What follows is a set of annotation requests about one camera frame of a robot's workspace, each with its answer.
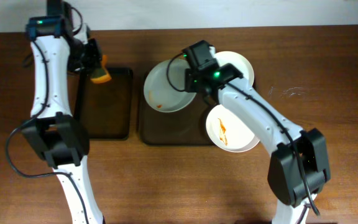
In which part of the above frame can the orange green sponge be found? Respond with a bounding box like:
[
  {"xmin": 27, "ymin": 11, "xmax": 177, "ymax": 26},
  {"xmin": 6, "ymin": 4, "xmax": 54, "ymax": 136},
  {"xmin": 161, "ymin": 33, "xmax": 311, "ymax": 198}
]
[{"xmin": 89, "ymin": 55, "xmax": 111, "ymax": 84}]

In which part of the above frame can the white plate with ketchup streak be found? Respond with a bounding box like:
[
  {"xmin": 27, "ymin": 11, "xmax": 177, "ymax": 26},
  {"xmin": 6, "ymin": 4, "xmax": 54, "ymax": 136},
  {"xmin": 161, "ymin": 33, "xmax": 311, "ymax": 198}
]
[{"xmin": 144, "ymin": 59, "xmax": 196, "ymax": 113}]

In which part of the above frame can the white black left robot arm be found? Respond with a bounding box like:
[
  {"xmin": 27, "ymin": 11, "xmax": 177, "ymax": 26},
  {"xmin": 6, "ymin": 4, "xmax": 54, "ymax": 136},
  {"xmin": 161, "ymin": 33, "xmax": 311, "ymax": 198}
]
[{"xmin": 18, "ymin": 15, "xmax": 110, "ymax": 223}]

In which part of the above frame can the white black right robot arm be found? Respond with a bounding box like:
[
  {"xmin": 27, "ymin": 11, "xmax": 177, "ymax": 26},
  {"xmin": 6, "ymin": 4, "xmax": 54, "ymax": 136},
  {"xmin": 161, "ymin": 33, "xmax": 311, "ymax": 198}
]
[{"xmin": 185, "ymin": 63, "xmax": 331, "ymax": 223}]

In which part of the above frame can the large dark brown tray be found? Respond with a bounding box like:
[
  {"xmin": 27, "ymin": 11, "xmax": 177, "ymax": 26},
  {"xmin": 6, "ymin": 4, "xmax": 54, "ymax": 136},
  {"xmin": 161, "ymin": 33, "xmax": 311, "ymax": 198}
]
[{"xmin": 138, "ymin": 67, "xmax": 257, "ymax": 146}]

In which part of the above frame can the small dark brown tray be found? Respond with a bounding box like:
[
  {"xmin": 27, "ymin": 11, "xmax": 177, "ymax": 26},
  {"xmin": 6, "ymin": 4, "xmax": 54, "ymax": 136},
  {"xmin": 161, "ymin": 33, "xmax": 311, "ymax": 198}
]
[{"xmin": 73, "ymin": 67, "xmax": 133, "ymax": 141}]

